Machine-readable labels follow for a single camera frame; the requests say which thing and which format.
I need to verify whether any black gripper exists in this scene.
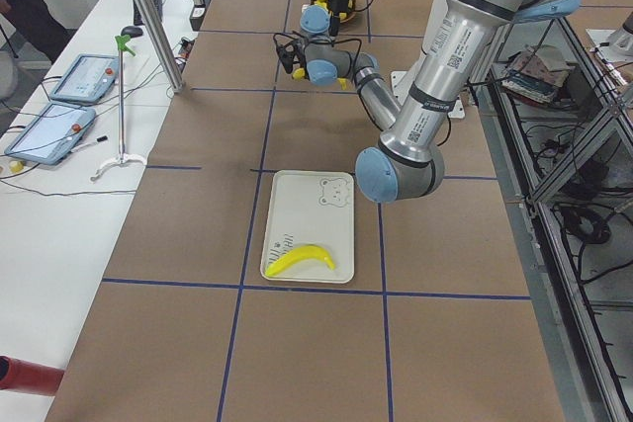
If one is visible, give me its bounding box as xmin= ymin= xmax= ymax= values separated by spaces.
xmin=273 ymin=34 xmax=308 ymax=74
xmin=328 ymin=0 xmax=349 ymax=35

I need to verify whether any bright yellow-green banana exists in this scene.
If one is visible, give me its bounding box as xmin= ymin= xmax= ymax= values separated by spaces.
xmin=264 ymin=244 xmax=336 ymax=277

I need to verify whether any brown wicker basket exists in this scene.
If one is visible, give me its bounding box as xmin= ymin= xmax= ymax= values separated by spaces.
xmin=301 ymin=0 xmax=358 ymax=26

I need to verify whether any black keyboard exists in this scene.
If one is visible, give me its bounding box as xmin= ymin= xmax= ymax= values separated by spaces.
xmin=132 ymin=0 xmax=164 ymax=27

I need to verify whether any white bear tray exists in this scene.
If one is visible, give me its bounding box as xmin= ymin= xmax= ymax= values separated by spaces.
xmin=260 ymin=170 xmax=355 ymax=284

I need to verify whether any black computer mouse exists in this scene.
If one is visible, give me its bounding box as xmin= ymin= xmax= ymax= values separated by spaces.
xmin=121 ymin=25 xmax=143 ymax=39

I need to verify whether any upper teach pendant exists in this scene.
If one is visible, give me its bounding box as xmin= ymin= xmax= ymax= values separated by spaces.
xmin=49 ymin=53 xmax=119 ymax=105

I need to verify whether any teach pendant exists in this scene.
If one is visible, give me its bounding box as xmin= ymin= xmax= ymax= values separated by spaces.
xmin=5 ymin=101 xmax=96 ymax=165
xmin=49 ymin=53 xmax=119 ymax=105

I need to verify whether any black marker pen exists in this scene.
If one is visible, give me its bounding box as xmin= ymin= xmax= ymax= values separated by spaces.
xmin=70 ymin=135 xmax=109 ymax=153

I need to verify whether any stack of books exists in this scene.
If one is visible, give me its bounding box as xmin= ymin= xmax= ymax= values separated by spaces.
xmin=501 ymin=44 xmax=575 ymax=105

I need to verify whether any lower teach pendant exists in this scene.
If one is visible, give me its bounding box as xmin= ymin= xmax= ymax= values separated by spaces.
xmin=5 ymin=101 xmax=96 ymax=165

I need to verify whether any person in grey jacket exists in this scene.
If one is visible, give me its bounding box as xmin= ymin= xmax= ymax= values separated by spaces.
xmin=1 ymin=0 xmax=70 ymax=64

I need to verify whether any red fire extinguisher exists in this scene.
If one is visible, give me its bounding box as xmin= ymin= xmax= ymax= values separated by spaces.
xmin=1 ymin=356 xmax=64 ymax=396

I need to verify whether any aluminium frame post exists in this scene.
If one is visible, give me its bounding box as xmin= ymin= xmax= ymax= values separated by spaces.
xmin=134 ymin=0 xmax=184 ymax=94

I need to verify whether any green handled reacher grabber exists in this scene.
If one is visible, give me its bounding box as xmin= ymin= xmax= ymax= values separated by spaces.
xmin=90 ymin=34 xmax=147 ymax=183

